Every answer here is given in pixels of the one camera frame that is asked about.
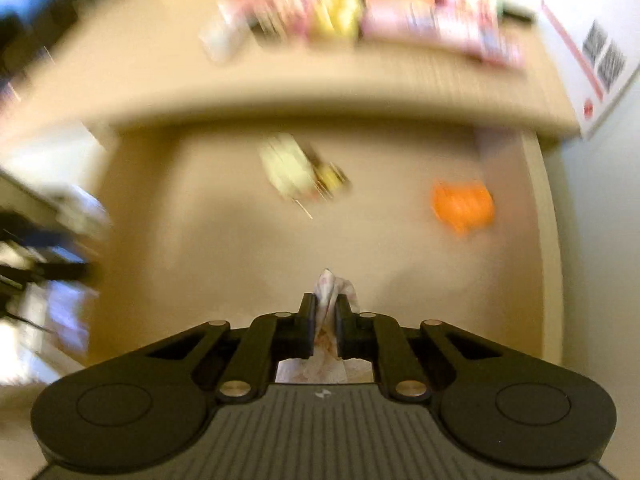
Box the large white cardboard box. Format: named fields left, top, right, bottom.
left=502, top=0, right=639, bottom=139

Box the red white paddle-shaped package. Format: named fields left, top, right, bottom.
left=198, top=1, right=254, bottom=63

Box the cream cat-face keychain toy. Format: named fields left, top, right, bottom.
left=258, top=133, right=350, bottom=220

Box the white pink cloth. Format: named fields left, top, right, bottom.
left=276, top=269, right=373, bottom=384

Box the small black white figurine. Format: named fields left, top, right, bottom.
left=247, top=0, right=304, bottom=44

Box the pink illustrated package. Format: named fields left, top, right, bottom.
left=360, top=0, right=524, bottom=70

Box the round pink toy case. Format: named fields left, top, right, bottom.
left=304, top=0, right=366, bottom=44

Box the orange plastic toy in drawer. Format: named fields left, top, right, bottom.
left=431, top=182, right=496, bottom=235

